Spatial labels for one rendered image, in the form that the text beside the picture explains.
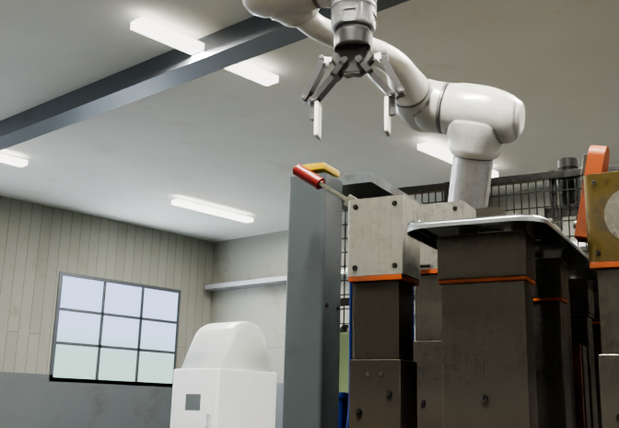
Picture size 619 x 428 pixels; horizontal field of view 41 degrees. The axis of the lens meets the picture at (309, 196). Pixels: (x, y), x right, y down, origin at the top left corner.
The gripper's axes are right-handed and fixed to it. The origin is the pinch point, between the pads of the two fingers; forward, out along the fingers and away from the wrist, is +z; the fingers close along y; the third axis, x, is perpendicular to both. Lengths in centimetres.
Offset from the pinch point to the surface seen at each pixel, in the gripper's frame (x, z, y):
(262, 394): 691, 40, -242
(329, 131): 526, -183, -136
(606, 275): -38, 34, 41
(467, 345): -37, 43, 24
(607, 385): -38, 48, 40
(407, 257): -30.6, 30.3, 15.0
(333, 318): -14.1, 37.1, 0.5
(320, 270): -18.0, 29.8, -1.1
